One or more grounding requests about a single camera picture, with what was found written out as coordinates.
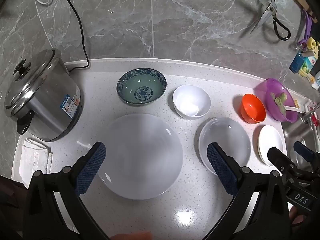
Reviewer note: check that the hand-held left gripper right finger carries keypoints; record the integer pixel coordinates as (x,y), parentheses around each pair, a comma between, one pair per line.
(221,170)

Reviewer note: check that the white bowl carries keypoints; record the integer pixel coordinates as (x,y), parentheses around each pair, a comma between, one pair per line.
(190,102)

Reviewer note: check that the purple plastic bowl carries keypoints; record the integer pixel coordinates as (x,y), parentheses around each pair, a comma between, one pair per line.
(271,85)

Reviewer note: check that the white spray bottle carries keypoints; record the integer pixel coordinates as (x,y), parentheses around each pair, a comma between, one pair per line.
(317,80)

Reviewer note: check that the white folded towel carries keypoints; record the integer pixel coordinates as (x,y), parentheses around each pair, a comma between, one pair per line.
(35,155)

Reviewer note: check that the person's right hand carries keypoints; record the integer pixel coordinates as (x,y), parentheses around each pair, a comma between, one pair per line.
(297,217)

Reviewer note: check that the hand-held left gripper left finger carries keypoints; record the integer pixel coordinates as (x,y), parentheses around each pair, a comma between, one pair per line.
(92,165)

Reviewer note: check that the green vegetable piece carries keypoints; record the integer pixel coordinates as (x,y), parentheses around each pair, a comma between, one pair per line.
(277,101)

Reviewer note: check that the stainless steel electric cooker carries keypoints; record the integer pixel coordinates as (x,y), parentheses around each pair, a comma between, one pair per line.
(50,105)

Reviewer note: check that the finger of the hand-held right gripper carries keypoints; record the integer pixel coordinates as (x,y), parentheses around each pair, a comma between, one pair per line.
(276,156)
(303,150)

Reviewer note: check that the stainless steel sink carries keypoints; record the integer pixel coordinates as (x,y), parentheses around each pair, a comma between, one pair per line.
(291,132)

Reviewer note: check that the blue patterned bowl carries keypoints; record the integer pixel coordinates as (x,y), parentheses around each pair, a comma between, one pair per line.
(141,92)

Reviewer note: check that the small white plate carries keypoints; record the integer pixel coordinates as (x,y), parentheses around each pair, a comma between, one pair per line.
(271,137)

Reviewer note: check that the large white plate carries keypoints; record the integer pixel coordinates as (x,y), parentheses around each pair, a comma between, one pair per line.
(142,150)

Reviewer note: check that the yellow plastic item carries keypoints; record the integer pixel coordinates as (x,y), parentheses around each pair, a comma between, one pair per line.
(312,43)

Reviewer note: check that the medium clear plate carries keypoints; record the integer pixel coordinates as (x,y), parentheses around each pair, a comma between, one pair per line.
(225,132)

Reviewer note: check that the blue printed carton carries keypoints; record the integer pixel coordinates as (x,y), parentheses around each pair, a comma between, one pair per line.
(297,62)

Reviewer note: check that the white spoon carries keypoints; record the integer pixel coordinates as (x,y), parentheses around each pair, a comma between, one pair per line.
(295,109)

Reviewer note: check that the orange bowl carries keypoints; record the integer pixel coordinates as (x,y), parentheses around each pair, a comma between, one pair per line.
(251,108)

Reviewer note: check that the chrome faucet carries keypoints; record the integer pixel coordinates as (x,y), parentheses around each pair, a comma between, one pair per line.
(311,120)

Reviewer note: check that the purple hanging utensil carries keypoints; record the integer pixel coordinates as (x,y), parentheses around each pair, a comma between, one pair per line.
(308,27)

